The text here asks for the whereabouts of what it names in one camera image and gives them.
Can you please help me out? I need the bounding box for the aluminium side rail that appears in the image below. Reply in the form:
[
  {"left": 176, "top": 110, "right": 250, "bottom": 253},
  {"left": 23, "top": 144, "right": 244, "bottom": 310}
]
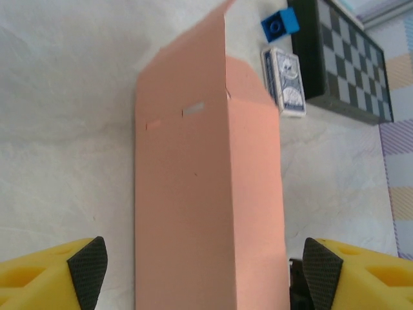
[{"left": 335, "top": 0, "right": 413, "bottom": 32}]

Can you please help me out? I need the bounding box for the blue toy block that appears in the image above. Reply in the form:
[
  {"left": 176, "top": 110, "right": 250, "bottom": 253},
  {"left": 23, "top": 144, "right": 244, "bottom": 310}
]
[{"left": 260, "top": 6, "right": 300, "bottom": 43}]

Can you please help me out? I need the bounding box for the salmon cardboard paper box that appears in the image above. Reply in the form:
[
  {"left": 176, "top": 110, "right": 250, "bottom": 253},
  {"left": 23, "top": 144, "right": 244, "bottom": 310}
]
[{"left": 134, "top": 0, "right": 290, "bottom": 310}]

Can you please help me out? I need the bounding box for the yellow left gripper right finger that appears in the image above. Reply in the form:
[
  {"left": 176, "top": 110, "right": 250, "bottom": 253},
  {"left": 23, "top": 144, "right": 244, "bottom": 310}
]
[{"left": 302, "top": 237, "right": 413, "bottom": 310}]

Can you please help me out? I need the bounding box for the black grey chessboard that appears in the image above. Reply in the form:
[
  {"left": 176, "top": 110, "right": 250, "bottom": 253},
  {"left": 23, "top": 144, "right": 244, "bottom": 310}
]
[{"left": 287, "top": 0, "right": 395, "bottom": 125}]

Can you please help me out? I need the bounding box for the blue playing card deck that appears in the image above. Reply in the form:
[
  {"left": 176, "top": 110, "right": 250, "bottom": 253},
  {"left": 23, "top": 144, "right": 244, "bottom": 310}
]
[{"left": 260, "top": 46, "right": 307, "bottom": 119}]

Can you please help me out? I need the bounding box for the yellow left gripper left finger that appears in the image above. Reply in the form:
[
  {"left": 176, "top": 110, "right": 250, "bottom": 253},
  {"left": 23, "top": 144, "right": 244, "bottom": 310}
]
[{"left": 0, "top": 236, "right": 108, "bottom": 310}]

